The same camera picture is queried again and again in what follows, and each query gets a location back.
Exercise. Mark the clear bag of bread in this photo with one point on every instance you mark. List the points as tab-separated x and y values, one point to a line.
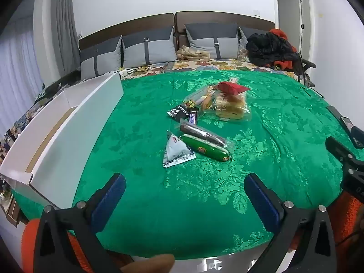
230	106

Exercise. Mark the brown chocolate bar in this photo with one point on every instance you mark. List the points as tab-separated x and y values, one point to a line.
193	117

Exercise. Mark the grey two-tone pillow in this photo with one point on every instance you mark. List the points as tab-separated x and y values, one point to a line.
246	35
212	41
99	59
148	49

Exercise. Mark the person's right forearm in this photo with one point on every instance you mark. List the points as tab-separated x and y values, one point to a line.
345	221

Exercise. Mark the clear bag of sausages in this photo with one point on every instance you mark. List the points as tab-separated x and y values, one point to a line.
203	99

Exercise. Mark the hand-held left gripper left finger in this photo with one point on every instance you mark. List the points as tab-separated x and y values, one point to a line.
109	199

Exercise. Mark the dark brown snack bar packet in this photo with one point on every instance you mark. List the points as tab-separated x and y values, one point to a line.
199	132

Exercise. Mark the black metal frame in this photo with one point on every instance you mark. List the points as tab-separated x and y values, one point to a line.
305	65

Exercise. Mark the white triangular snack packet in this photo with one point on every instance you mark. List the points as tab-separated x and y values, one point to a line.
176	150

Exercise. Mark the green patterned blanket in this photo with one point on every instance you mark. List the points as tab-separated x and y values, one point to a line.
170	204

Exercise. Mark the white sheer curtain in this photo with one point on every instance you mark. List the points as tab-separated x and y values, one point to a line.
20	68

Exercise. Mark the red snack packet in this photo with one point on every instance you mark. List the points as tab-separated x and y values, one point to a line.
230	87

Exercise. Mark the grey curtain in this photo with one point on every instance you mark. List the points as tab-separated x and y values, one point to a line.
64	20

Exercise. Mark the green sausage packet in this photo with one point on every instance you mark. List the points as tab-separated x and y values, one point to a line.
204	148

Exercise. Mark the black snack packet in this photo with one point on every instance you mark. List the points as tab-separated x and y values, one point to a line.
177	113

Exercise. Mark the black jacket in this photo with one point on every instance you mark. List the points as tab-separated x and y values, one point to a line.
267	48

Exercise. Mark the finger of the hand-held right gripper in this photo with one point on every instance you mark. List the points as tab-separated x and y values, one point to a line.
337	149
357	138

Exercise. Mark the white door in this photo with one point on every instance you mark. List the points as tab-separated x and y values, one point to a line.
290	20

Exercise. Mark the beige patterned cloth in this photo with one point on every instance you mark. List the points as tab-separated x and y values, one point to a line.
192	53

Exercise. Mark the orange garment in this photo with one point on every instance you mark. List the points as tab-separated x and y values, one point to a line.
280	33

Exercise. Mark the brown padded headboard panel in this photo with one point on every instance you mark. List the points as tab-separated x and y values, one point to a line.
128	27
227	18

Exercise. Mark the white cardboard box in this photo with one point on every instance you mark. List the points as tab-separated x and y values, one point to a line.
93	119

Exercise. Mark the person's left hand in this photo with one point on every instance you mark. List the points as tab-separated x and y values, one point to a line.
148	264

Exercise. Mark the person's orange fleece clothing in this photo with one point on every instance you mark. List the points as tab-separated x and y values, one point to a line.
28	244

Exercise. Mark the dark flat device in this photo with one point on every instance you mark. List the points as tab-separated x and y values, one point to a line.
333	111

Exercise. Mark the black bag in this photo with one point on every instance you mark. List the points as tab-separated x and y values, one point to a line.
49	91

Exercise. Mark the black phone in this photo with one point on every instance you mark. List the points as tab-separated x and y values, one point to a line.
347	122

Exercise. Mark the white wall switch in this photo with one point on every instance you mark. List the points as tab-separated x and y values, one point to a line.
257	12

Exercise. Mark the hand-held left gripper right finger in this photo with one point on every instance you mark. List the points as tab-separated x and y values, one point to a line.
261	202

